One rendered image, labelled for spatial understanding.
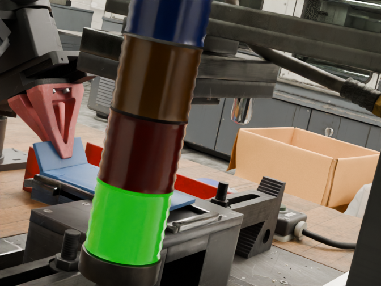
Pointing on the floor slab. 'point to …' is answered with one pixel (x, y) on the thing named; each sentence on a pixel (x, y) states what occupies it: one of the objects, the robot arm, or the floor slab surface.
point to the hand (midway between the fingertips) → (62, 151)
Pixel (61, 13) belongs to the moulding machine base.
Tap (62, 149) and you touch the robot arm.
